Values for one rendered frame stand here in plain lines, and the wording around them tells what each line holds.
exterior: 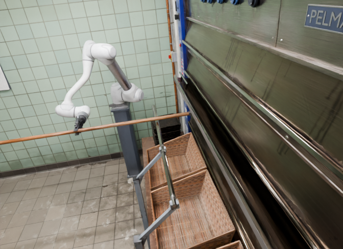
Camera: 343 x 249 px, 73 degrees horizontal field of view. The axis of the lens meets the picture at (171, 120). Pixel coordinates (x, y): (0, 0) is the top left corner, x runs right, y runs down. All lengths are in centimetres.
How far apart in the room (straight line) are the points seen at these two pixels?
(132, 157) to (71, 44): 152
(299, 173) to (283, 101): 23
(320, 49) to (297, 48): 8
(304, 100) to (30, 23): 283
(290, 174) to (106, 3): 254
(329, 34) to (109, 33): 253
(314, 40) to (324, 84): 11
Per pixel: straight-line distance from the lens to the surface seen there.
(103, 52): 212
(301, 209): 84
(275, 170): 91
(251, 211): 85
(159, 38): 296
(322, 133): 67
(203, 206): 195
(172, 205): 122
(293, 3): 78
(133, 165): 309
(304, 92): 73
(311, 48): 71
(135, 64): 300
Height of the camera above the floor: 209
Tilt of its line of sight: 29 degrees down
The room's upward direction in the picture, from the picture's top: 6 degrees counter-clockwise
